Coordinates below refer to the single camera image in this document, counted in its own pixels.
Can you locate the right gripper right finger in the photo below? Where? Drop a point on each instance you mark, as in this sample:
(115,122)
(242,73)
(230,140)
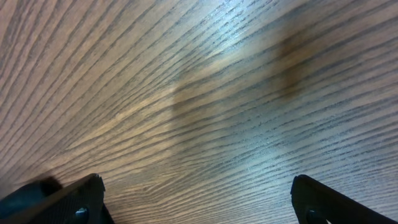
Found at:
(314,202)

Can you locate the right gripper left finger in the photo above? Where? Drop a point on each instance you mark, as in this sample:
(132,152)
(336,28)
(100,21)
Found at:
(47,201)

